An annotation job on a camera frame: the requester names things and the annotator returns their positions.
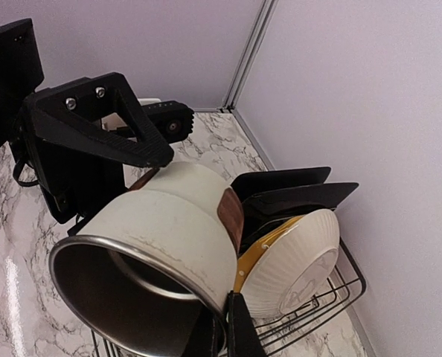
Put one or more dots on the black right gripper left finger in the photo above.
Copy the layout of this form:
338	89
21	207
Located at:
208	336

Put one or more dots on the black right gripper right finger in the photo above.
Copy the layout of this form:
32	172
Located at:
243	340

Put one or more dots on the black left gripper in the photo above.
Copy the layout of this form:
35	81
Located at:
83	132

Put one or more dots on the round brown rim floral plate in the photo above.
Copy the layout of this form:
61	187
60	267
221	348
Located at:
294	267

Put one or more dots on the brown grey metal-lined cup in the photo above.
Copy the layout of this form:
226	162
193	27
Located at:
142	270

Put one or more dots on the white square floral plate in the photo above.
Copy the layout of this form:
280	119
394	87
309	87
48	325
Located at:
267	211

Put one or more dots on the black square floral plate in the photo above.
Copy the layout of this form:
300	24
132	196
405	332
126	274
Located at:
248	184

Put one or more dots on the yellow polka dot plate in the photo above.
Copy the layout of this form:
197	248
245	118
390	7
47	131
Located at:
261	240

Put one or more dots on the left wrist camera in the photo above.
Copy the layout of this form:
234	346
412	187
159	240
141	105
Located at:
174	120

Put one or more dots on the black wire dish rack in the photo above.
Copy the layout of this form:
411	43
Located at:
309	329

